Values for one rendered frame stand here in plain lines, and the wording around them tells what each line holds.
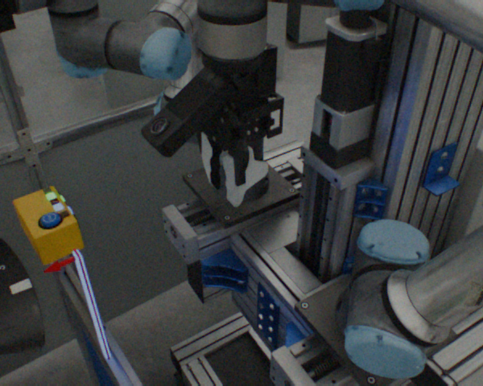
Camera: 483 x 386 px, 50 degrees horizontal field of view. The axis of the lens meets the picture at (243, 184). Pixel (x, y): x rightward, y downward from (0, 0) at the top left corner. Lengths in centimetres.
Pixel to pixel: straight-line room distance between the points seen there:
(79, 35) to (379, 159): 61
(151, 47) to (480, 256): 52
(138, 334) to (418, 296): 170
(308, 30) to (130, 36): 376
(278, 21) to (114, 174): 221
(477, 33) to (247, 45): 27
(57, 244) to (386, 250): 74
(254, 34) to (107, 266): 163
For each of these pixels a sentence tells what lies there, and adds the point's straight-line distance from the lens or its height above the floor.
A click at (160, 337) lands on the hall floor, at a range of 230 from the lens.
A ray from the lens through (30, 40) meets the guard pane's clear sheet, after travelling 157.
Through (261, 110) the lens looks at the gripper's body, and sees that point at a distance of 62.
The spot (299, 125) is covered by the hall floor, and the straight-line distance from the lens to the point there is 350.
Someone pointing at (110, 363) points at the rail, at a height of 86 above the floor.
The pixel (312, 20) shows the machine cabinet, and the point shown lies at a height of 24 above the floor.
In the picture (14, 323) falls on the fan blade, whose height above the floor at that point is 117.
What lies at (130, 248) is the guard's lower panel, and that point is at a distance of 210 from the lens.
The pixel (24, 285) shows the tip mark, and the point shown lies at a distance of 98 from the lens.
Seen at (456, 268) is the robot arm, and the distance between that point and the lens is 73.
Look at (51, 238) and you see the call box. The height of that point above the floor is 105.
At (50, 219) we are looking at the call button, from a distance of 125.
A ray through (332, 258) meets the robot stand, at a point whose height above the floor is 101.
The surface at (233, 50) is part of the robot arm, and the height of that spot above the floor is 165.
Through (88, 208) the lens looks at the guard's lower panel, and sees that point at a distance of 189.
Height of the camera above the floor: 188
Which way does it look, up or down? 39 degrees down
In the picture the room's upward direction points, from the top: straight up
